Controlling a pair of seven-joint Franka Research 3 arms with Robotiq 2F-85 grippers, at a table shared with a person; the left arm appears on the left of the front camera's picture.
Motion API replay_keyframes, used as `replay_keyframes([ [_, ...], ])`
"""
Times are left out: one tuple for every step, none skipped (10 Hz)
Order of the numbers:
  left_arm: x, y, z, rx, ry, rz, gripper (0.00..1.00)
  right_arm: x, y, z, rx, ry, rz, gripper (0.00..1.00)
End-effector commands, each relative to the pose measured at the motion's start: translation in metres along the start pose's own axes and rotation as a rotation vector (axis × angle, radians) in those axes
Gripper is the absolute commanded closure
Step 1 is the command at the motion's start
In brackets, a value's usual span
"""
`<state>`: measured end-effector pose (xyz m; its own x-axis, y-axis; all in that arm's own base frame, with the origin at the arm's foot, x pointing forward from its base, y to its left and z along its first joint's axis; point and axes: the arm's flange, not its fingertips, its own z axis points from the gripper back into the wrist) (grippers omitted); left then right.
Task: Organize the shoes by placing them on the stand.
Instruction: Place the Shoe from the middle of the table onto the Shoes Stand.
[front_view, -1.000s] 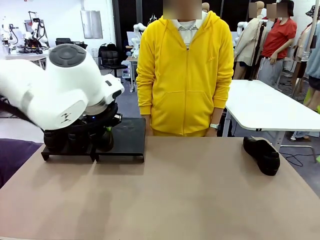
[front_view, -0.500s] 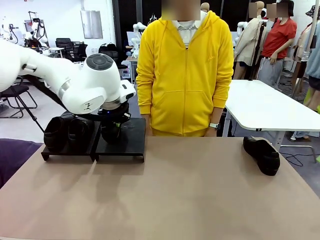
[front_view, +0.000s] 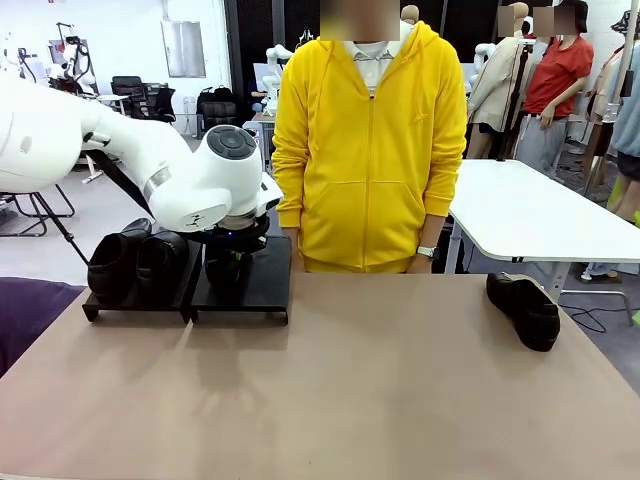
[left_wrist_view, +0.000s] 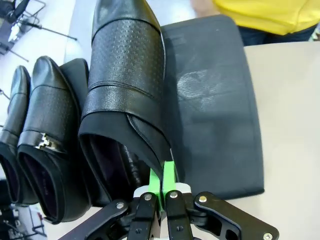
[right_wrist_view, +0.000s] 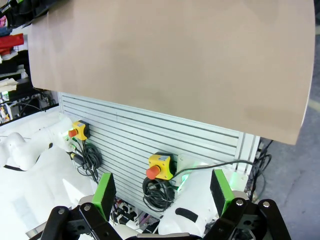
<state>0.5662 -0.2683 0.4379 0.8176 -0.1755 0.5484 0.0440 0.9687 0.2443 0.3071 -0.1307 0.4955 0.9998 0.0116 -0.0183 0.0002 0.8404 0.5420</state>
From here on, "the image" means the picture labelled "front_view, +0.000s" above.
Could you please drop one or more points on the white background desk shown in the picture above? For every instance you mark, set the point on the white background desk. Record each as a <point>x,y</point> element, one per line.
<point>115,97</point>

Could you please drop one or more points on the white folding table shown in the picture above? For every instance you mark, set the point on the white folding table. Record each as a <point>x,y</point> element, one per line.
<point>525,210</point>

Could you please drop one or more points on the purple cloth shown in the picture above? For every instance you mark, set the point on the purple cloth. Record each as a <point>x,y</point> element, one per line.
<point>30,320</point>

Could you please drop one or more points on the grey wall panel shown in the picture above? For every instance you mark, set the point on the grey wall panel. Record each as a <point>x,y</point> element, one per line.
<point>183,50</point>

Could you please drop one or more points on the person's left hand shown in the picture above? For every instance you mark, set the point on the person's left hand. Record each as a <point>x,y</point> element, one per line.
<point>421,265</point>

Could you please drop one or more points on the person's right forearm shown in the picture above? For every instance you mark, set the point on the person's right forearm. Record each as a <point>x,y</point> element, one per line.
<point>290,200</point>

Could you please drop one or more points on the person in yellow hoodie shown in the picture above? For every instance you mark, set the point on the person in yellow hoodie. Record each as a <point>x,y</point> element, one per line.
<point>370,150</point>

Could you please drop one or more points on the neon green shoe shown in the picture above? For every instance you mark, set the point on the neon green shoe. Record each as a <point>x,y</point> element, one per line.
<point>616,195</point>

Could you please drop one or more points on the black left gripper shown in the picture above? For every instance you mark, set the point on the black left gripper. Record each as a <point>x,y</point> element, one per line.
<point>245,240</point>

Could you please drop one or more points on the person's right hand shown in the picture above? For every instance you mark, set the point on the person's right hand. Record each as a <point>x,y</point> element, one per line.
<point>297,250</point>

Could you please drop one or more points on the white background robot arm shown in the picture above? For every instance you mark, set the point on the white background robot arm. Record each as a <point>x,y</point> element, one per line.
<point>274,55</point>
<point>75,55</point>
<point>482,50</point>

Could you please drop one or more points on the black backpack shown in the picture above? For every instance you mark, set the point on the black backpack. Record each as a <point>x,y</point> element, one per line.
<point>215,95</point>

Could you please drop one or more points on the person's left forearm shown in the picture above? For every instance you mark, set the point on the person's left forearm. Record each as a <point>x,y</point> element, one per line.
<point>440,200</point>

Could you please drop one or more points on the black padded bar stool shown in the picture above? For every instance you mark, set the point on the black padded bar stool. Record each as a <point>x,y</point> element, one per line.
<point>220,115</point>

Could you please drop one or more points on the bare mannequin head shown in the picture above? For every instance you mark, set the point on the bare mannequin head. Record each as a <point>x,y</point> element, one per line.
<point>411,14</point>

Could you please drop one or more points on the mannequin in beige coat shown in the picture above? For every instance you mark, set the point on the mannequin in beige coat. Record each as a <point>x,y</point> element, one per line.
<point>500,85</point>

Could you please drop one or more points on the black office chair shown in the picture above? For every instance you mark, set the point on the black office chair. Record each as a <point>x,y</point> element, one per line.
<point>162,102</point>
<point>127,87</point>

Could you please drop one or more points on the silver wristwatch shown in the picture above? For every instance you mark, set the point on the silver wristwatch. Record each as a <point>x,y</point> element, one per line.
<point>426,251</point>

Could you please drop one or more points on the figure in red shirt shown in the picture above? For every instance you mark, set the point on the figure in red shirt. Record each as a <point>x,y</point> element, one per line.
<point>557,75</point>

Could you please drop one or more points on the black mesh chair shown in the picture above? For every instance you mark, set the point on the black mesh chair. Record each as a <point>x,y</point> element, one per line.
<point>10,196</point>

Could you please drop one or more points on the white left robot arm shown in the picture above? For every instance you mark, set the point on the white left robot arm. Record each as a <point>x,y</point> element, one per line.
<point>125,140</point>

